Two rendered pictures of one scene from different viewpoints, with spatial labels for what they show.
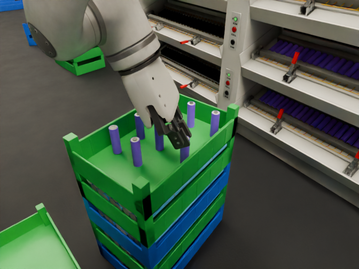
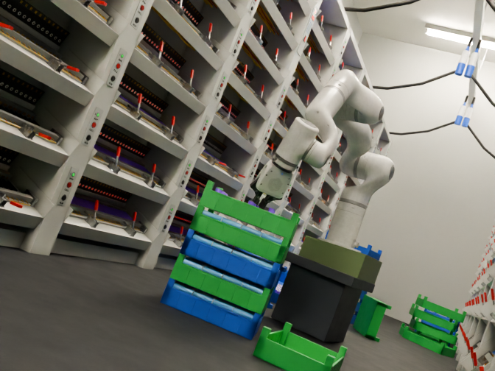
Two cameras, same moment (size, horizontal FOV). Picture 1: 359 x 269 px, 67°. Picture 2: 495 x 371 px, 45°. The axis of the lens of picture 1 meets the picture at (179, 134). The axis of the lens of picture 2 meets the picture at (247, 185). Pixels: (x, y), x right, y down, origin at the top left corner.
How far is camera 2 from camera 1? 2.25 m
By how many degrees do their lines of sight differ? 116
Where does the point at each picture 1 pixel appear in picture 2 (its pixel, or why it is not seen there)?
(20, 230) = (283, 358)
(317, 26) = (142, 129)
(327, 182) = (110, 255)
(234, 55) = (85, 152)
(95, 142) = (275, 222)
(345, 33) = (152, 135)
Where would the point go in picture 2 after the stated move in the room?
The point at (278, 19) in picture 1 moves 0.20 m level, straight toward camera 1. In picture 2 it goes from (123, 120) to (178, 143)
